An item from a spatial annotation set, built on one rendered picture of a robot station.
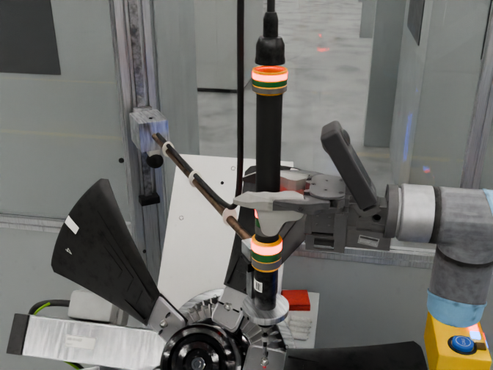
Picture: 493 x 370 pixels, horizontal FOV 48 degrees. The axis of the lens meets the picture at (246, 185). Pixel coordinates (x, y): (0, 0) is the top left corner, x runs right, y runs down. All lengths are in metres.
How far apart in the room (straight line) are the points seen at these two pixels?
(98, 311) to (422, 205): 0.68
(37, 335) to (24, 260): 0.82
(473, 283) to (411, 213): 0.13
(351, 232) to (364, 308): 0.98
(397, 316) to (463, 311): 0.94
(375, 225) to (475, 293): 0.15
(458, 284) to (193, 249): 0.60
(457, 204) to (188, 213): 0.64
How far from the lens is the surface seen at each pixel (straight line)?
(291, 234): 0.89
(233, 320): 0.91
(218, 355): 0.87
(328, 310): 1.72
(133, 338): 1.08
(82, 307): 1.15
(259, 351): 0.95
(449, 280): 0.78
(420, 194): 0.73
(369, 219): 0.74
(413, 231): 0.73
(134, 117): 1.31
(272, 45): 0.67
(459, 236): 0.74
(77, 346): 1.12
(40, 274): 1.95
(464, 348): 1.19
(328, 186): 0.73
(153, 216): 1.50
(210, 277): 1.16
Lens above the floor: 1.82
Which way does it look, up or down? 25 degrees down
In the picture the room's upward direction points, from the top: straight up
